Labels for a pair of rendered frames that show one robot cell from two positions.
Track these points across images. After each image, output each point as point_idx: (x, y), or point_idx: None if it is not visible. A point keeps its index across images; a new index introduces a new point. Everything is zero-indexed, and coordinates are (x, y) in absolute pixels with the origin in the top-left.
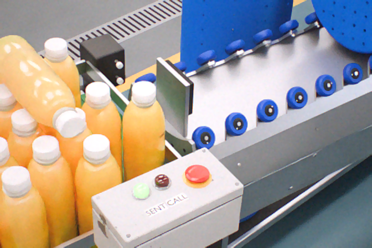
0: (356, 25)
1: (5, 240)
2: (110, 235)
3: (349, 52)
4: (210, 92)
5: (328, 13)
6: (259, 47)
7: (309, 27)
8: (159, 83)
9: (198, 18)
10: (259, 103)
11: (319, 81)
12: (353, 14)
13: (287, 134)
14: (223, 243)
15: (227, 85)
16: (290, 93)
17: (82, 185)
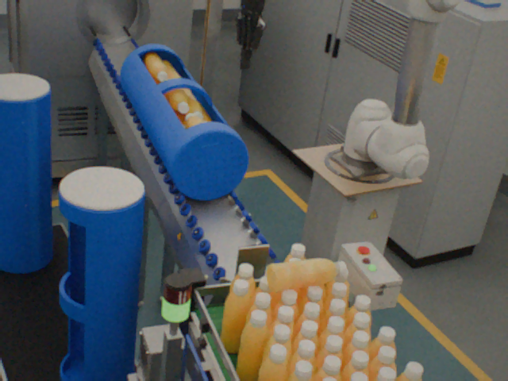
0: (217, 183)
1: None
2: (388, 289)
3: (206, 202)
4: (225, 258)
5: (195, 189)
6: (195, 227)
7: (182, 205)
8: (240, 263)
9: (117, 250)
10: (261, 238)
11: (248, 215)
12: (215, 178)
13: None
14: None
15: (221, 251)
16: (255, 226)
17: (346, 294)
